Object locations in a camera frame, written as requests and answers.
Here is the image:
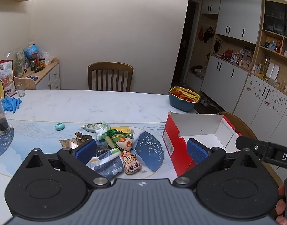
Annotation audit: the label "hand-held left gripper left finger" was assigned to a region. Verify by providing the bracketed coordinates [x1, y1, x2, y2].
[25, 138, 111, 189]

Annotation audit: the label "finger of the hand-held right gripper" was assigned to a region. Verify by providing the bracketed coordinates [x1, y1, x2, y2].
[236, 136, 275, 159]

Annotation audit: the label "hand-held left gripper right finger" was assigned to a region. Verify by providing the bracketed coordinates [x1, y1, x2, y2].
[172, 138, 262, 189]

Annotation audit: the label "gold foil packet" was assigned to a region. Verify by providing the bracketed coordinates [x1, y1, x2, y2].
[59, 132, 92, 149]

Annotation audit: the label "grey-green correction tape dispenser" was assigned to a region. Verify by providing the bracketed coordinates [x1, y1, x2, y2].
[81, 123, 104, 133]

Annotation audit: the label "red shoebox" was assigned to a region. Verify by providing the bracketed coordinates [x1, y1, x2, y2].
[162, 112, 242, 177]

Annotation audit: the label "white and blue packet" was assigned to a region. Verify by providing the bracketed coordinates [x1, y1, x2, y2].
[86, 148, 125, 180]

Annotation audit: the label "small yellow box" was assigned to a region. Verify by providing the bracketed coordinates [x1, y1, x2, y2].
[111, 127, 130, 134]

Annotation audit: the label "tiger plush keychain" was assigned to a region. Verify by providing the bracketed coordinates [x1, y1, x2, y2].
[121, 149, 142, 175]

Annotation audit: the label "person's right hand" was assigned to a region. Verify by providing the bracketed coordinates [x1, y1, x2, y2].
[275, 184, 287, 225]

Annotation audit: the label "wooden chair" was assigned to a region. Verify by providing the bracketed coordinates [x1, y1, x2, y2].
[219, 111, 258, 141]
[88, 61, 134, 92]

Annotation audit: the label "light blue table mat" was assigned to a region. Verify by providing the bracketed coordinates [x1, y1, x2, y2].
[0, 119, 179, 185]

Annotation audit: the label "blue bowl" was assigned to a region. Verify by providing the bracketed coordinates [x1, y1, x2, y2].
[169, 94, 198, 113]

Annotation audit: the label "pair of light sneakers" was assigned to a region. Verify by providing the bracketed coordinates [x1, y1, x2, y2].
[200, 97, 212, 108]

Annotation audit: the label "yellow colander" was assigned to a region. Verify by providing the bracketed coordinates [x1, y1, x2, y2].
[170, 87, 201, 104]

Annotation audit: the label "pile of strawberries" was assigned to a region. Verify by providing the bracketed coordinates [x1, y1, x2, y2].
[172, 90, 191, 101]

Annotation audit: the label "white box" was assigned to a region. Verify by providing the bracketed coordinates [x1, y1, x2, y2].
[266, 63, 280, 80]

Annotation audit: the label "yellow bottle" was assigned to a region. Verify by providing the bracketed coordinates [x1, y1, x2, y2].
[262, 58, 269, 78]

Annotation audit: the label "white sideboard with wooden top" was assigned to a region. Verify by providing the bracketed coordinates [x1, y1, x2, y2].
[22, 58, 61, 90]

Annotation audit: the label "blue rubber gloves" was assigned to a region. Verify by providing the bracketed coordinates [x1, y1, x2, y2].
[1, 98, 22, 113]

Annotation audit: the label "clear drinking glass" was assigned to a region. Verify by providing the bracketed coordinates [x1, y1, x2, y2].
[16, 82, 26, 98]

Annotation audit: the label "curved wooden board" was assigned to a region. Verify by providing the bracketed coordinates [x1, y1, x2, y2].
[14, 76, 37, 91]

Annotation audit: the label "clear plastic bag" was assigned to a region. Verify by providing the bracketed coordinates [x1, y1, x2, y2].
[38, 50, 54, 65]

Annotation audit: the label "clear packet with plants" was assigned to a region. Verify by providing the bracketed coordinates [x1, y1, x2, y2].
[13, 49, 27, 78]

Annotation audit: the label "red snack bag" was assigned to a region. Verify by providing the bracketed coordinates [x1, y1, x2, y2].
[0, 60, 17, 99]

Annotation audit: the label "dark door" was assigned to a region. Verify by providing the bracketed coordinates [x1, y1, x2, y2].
[173, 0, 200, 89]

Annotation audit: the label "blue globe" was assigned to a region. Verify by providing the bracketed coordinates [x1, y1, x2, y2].
[25, 44, 40, 59]

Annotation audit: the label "black hanging bag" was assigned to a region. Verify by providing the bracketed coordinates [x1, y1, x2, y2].
[203, 27, 215, 43]

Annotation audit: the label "white and wood cabinet unit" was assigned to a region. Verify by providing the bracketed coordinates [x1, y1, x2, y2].
[188, 0, 287, 143]

